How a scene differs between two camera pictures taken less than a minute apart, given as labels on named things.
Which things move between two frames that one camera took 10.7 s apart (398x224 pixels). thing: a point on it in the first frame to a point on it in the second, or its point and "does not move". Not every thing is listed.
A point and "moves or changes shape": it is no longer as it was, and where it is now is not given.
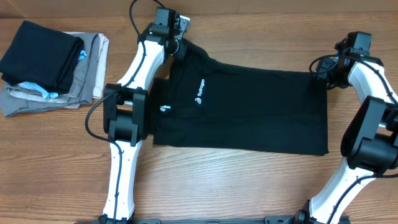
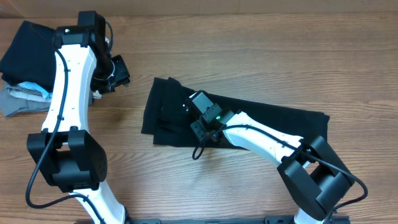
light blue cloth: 48,95 does not move
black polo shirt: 206,101 moves or changes shape
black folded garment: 39,56 does not move
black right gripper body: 334,77 to 199,129
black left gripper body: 178,46 to 111,74
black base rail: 268,220 does not move
